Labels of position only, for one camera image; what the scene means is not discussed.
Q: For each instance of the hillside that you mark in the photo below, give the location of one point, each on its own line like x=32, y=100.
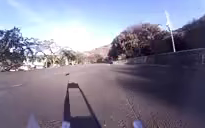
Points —
x=198, y=31

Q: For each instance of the large brown tree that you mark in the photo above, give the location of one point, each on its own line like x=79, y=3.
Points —
x=136, y=40

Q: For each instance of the grey asphalt road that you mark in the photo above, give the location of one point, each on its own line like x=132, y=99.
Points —
x=100, y=86

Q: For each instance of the row of trees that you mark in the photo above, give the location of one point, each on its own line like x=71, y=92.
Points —
x=20, y=50

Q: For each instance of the stone wall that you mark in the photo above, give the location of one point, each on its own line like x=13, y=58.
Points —
x=176, y=57

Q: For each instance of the white pole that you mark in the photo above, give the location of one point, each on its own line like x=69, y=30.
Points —
x=171, y=35

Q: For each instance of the robot's own part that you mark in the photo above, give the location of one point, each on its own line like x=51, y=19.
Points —
x=66, y=124
x=137, y=124

